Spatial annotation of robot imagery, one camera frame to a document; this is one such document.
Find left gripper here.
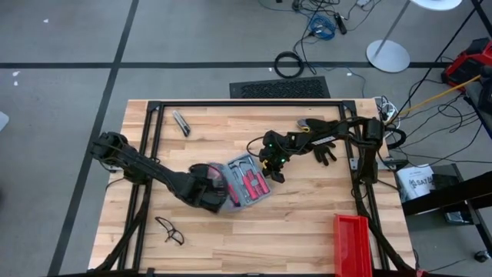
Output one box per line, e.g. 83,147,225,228
179,165,229,215

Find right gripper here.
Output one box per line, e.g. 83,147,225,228
258,130,298,173

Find red handled screwdriver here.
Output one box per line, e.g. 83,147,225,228
250,169,271,196

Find grey plastic tool case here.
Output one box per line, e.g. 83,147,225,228
188,152,272,215

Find black safety glasses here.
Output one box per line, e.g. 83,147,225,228
154,216,185,246

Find black work glove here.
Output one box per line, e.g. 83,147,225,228
311,142,338,167
298,118,340,134

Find grey utility knife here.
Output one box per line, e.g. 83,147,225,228
171,110,192,139

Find black floor vent grille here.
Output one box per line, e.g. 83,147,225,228
229,75,331,99

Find red plastic bin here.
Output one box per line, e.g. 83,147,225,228
332,213,374,277

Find white power strip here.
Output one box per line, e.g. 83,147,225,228
378,95,401,128

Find white printed bag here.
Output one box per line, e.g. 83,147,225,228
395,164,435,202

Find black power strip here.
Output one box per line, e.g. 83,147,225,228
334,12,347,35

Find white floor lamp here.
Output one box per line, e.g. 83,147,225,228
364,0,462,73

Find black side cart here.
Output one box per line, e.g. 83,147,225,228
401,163,492,257

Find thin black pole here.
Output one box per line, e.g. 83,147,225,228
384,0,484,126

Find red black machine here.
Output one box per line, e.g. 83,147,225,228
440,37,492,92

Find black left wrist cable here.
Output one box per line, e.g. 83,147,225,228
189,162,228,182

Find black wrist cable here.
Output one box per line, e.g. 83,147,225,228
189,162,228,182
245,135,270,159

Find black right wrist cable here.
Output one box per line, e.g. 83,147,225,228
245,135,270,159

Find black aluminium table frame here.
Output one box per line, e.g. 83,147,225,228
91,99,416,277

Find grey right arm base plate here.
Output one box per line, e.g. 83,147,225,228
349,156,409,171

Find coiled black cable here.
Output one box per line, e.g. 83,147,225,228
273,51,305,79

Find coiled blue cable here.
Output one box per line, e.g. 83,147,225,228
307,15,336,41

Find yellow floor cable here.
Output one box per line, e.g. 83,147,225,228
382,75,481,126

